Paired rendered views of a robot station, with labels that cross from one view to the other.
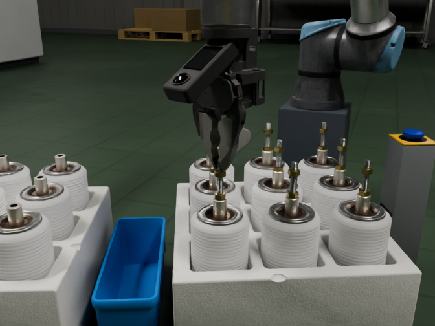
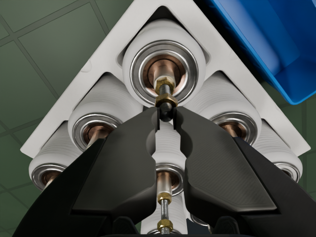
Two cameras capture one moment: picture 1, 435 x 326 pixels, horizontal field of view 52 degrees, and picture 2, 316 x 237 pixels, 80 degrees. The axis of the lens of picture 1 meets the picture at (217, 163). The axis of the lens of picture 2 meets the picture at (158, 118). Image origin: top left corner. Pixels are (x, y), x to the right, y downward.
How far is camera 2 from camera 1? 61 cm
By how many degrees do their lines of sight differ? 50
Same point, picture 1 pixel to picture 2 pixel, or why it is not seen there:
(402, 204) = not seen: hidden behind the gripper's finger
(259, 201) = (168, 148)
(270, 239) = (107, 95)
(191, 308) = not seen: outside the picture
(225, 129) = (119, 169)
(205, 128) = (216, 157)
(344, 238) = (61, 143)
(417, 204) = not seen: hidden behind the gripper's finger
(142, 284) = (264, 45)
